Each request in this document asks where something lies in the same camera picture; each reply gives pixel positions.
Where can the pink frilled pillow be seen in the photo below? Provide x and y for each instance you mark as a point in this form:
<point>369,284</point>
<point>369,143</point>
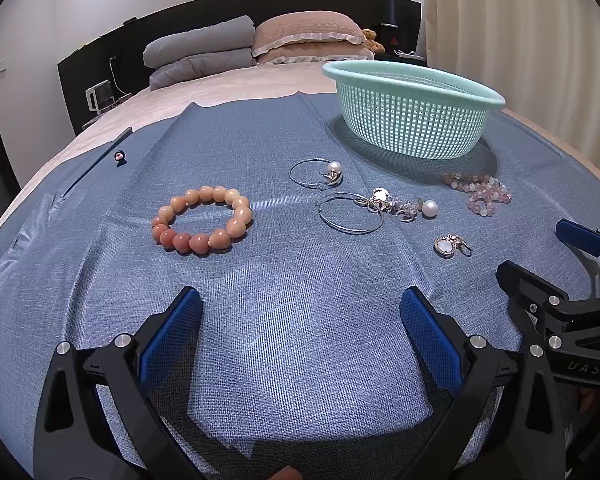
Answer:
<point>320,54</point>
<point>305,27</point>

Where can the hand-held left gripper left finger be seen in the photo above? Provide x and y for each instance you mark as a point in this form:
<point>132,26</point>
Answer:
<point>172,340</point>

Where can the cream curtain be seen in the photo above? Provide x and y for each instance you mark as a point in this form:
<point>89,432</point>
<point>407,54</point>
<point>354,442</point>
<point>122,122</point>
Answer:
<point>520,35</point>

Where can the beige bedspread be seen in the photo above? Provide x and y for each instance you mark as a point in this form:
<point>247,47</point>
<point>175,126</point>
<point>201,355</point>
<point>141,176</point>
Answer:
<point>240,85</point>

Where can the silver hoop earring with pearl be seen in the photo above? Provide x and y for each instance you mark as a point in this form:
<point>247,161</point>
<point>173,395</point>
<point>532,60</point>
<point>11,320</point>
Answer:
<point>334,170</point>

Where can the black headboard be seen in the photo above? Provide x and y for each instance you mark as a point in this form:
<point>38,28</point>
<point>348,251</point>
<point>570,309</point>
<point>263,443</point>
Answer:
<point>95,62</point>

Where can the mint green plastic basket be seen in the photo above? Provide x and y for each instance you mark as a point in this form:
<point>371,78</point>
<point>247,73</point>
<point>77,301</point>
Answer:
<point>410,120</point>

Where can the blue cloth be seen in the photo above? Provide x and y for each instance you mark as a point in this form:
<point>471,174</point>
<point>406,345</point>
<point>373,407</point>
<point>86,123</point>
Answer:
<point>290,285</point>

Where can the brown teddy bear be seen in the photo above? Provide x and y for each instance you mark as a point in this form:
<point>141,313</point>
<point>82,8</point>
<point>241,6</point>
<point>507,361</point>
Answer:
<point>372,40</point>

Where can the thin black rod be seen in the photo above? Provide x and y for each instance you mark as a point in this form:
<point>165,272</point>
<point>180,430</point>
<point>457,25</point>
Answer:
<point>100,157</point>

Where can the silver crystal charm earring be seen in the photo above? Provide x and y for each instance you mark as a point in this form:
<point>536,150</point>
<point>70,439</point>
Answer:
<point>395,206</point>

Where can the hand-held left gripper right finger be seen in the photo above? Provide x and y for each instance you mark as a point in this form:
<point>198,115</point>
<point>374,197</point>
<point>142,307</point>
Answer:
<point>430,340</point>

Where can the grey folded quilt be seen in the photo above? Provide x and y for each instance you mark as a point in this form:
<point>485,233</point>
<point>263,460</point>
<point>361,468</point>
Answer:
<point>195,72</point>
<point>200,40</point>

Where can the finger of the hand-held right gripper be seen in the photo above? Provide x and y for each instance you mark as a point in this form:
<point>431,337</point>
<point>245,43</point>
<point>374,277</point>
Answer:
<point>527,282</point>
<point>577,235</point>

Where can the black bedside table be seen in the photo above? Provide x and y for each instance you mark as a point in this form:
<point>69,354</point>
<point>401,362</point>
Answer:
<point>410,61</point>

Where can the white power strip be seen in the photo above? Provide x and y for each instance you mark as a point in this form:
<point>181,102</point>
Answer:
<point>407,53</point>

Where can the person's left hand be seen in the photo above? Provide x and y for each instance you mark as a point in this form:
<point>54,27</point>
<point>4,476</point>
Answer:
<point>286,474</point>

